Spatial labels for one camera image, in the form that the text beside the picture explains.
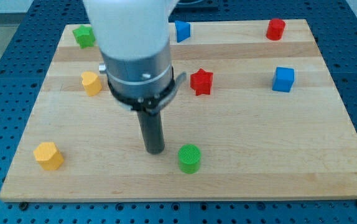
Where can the green cylinder block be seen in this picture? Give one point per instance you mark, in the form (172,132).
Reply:
(189,158)

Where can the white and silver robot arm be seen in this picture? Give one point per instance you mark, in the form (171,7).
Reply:
(134,40)

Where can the red star block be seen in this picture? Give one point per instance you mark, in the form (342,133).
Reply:
(201,82)

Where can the green star block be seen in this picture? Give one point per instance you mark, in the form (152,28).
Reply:
(84,36)

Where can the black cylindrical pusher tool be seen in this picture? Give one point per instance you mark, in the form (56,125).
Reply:
(152,132)

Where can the wooden board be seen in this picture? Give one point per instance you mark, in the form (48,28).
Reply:
(256,143)

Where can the blue triangle block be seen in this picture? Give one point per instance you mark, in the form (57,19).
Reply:
(183,30)

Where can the yellow heart block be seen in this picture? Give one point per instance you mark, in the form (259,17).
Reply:
(91,83)

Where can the blue cube block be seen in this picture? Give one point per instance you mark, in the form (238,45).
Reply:
(283,79)

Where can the red cylinder block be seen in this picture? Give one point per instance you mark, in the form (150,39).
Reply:
(275,29)

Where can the yellow hexagon block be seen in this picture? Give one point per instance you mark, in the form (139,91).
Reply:
(48,156)

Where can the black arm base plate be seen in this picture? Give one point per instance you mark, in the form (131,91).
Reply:
(191,5)

